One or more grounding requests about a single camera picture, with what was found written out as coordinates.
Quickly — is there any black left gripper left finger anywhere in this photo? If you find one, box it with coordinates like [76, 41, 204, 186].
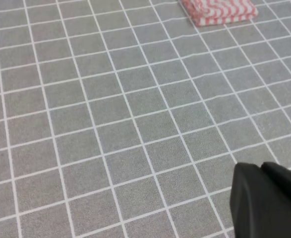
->
[230, 163, 291, 238]

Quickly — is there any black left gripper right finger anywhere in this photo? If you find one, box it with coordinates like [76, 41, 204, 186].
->
[261, 162, 291, 200]

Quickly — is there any pink white wavy striped towel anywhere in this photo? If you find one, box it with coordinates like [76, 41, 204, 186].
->
[181, 0, 258, 27]

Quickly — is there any grey grid tablecloth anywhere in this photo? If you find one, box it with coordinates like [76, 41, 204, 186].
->
[0, 0, 291, 238]

